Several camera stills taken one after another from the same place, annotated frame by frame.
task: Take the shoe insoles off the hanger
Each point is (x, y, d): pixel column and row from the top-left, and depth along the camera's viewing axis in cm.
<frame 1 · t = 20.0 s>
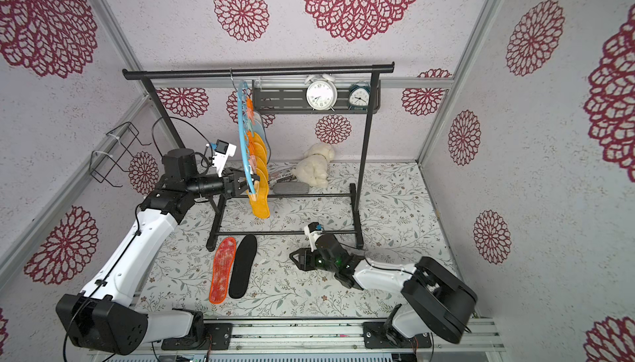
left hand: (254, 179, 70), fingers closed
right hand: (289, 255, 82), fingers open
red gel insole: (222, 269, 89), on the table
black insole: (242, 266, 90), on the table
orange insole: (260, 199, 90), point 15 cm above the table
cream plush toy dog: (312, 169, 107), point 10 cm above the table
grey fabric insole: (291, 188, 108), point 4 cm above the table

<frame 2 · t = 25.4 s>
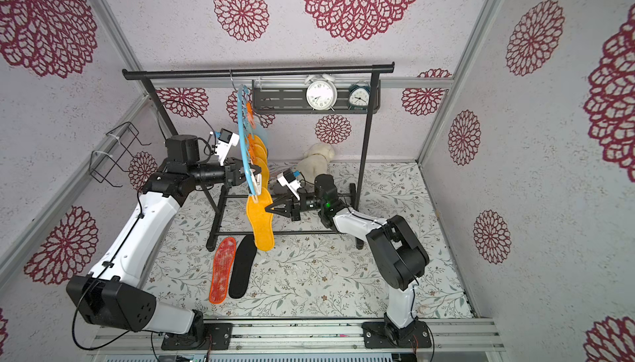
left hand: (256, 171, 70), fingers closed
right hand: (265, 209, 74), fingers closed
orange insole: (261, 221, 75), point 24 cm above the table
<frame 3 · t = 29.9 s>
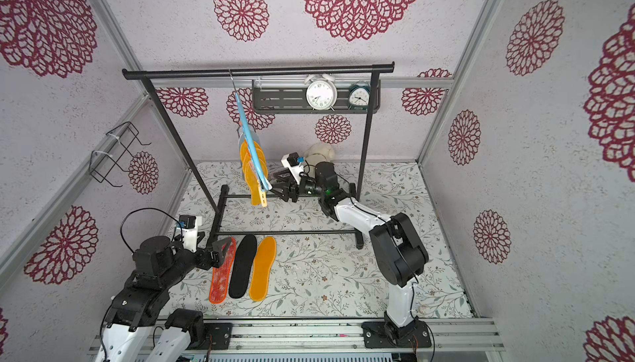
left hand: (216, 239, 73), fingers open
right hand: (269, 179, 78), fingers open
orange insole: (262, 264, 92), on the table
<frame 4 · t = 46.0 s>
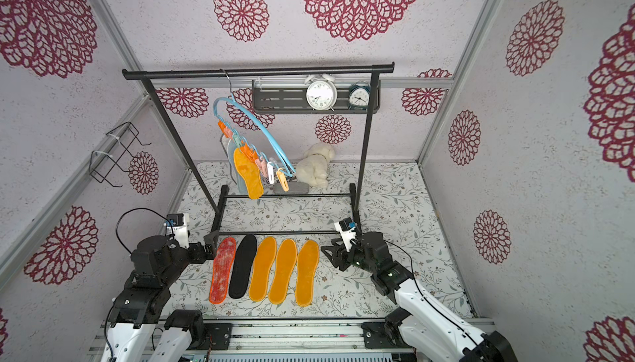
left hand: (203, 234, 74), fingers open
right hand: (325, 243, 79), fingers open
orange insole 2: (282, 269, 89), on the table
orange insole 3: (307, 263, 90), on the table
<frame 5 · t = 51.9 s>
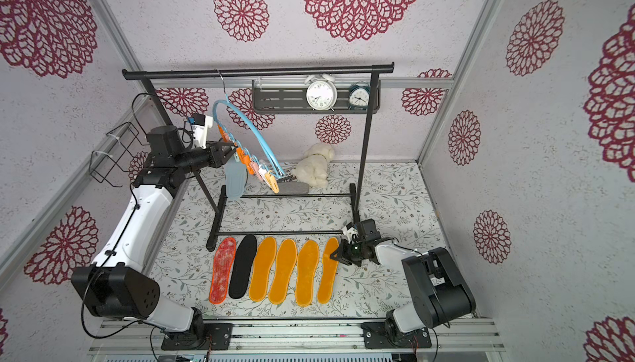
left hand: (234, 147, 74), fingers closed
right hand: (329, 254, 89), fingers closed
hanging orange insole: (329, 271, 87), point 2 cm above the table
light blue hanging insole: (237, 174, 89), point 22 cm above the table
